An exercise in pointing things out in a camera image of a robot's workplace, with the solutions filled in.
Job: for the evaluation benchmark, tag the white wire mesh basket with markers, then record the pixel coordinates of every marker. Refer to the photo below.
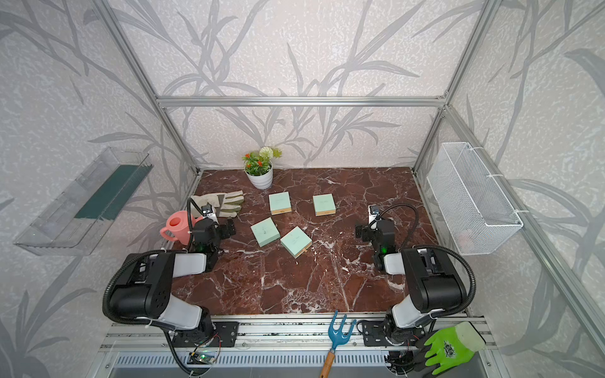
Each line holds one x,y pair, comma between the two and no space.
478,214

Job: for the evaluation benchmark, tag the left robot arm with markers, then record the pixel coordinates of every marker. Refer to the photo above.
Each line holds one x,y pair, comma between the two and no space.
140,292

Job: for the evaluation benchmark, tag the blue hand rake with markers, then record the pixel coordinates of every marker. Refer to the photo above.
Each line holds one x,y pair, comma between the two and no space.
338,338

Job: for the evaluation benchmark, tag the clear plastic wall shelf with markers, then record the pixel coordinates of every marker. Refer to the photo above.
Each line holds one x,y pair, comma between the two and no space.
75,222

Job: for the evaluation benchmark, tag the green work glove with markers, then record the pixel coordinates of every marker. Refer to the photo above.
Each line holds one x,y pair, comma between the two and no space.
447,348

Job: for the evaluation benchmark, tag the mint drawer jewelry box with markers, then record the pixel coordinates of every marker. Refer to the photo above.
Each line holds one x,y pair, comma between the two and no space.
296,242

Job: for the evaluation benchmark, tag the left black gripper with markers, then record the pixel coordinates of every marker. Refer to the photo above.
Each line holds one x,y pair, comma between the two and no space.
226,234

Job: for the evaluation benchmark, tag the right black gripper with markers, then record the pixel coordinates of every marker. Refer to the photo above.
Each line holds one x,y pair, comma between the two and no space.
364,231

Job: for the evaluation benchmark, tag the pink watering can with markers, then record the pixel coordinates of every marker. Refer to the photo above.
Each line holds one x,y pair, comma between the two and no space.
177,228

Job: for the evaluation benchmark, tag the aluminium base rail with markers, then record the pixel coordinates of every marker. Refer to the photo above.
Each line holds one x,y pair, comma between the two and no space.
259,341

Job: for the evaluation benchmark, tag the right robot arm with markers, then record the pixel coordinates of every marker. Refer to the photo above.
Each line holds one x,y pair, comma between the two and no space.
440,283

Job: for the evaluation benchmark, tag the potted plant white pot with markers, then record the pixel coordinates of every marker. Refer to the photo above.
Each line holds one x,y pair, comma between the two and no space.
258,165

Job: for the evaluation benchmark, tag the beige gardening gloves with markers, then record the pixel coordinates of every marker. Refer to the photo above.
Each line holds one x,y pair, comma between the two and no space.
226,205

